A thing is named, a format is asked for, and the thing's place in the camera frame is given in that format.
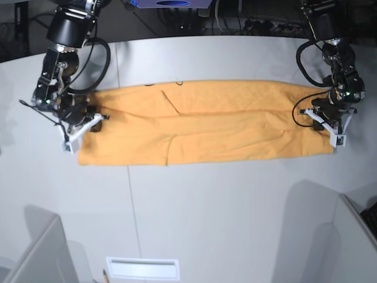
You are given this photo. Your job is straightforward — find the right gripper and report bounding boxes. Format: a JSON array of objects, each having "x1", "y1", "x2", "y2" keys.
[{"x1": 55, "y1": 97, "x2": 102, "y2": 133}]

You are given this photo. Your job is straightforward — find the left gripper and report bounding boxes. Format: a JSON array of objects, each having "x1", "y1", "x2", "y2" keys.
[{"x1": 312, "y1": 98, "x2": 355, "y2": 131}]

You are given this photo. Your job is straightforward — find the orange yellow T-shirt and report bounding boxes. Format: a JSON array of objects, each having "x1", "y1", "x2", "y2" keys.
[{"x1": 78, "y1": 81, "x2": 333, "y2": 166}]

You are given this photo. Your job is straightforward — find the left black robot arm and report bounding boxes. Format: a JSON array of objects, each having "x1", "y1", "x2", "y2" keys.
[{"x1": 296, "y1": 1, "x2": 366, "y2": 133}]

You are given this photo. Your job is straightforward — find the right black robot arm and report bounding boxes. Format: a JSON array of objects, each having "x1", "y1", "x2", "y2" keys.
[{"x1": 28, "y1": 1, "x2": 111, "y2": 132}]

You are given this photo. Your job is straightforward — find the black power strip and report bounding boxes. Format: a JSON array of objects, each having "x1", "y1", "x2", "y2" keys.
[{"x1": 243, "y1": 19, "x2": 296, "y2": 34}]

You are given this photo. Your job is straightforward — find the right grey partition panel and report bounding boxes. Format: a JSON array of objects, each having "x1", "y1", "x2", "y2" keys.
[{"x1": 330, "y1": 195, "x2": 376, "y2": 282}]

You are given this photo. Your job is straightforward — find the grey partition panel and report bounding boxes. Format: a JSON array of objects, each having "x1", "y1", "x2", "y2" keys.
[
  {"x1": 3, "y1": 214, "x2": 79, "y2": 282},
  {"x1": 330, "y1": 195, "x2": 376, "y2": 282}
]

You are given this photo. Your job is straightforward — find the left grey partition panel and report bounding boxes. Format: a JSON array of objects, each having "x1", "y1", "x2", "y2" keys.
[{"x1": 3, "y1": 214, "x2": 79, "y2": 282}]

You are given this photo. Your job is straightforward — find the white table slot plate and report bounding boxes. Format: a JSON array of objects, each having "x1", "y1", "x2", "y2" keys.
[{"x1": 106, "y1": 256, "x2": 180, "y2": 281}]

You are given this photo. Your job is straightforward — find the pencil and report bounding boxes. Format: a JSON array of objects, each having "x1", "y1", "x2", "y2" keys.
[{"x1": 102, "y1": 269, "x2": 110, "y2": 283}]

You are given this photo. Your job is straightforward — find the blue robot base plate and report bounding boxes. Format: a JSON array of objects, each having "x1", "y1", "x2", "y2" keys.
[{"x1": 130, "y1": 0, "x2": 212, "y2": 9}]

